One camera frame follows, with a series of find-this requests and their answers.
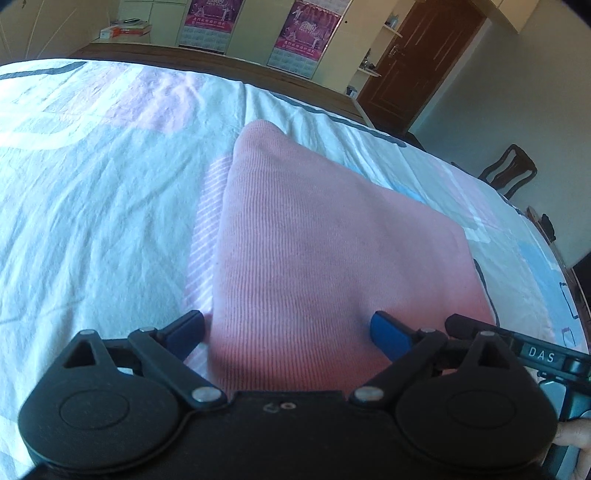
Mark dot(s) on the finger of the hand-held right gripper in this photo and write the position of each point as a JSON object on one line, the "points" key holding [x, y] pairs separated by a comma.
{"points": [[471, 325]]}

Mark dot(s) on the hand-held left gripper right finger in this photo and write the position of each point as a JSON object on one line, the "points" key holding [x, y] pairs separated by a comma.
{"points": [[388, 334]]}

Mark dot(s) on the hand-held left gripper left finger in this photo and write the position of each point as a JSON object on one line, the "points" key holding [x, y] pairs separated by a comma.
{"points": [[185, 332]]}

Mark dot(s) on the pink knit sweater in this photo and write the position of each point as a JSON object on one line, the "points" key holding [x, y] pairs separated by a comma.
{"points": [[323, 258]]}

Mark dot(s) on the person's right hand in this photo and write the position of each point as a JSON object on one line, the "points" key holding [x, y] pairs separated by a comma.
{"points": [[575, 434]]}

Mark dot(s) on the black flat object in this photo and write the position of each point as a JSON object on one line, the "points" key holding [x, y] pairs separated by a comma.
{"points": [[582, 286]]}

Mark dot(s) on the patterned white bed sheet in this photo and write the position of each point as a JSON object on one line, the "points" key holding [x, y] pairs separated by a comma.
{"points": [[106, 207]]}

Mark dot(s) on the dark wooden chair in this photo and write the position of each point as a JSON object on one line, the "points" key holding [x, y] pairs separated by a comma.
{"points": [[510, 170]]}

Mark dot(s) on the brown wooden door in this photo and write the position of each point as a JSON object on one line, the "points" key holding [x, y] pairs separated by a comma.
{"points": [[415, 64]]}

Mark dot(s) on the cream corner shelf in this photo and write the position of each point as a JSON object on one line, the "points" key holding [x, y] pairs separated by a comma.
{"points": [[379, 44]]}

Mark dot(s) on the orange and white box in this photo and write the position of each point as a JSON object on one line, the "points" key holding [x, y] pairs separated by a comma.
{"points": [[127, 30]]}

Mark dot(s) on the cream wardrobe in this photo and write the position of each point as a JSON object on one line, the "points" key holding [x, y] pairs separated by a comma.
{"points": [[166, 21]]}

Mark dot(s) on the brown wooden bed frame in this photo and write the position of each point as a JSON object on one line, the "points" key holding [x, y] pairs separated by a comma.
{"points": [[277, 83]]}

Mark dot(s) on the purple wall calendar poster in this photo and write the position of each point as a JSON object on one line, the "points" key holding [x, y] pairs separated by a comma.
{"points": [[212, 21], [304, 34]]}

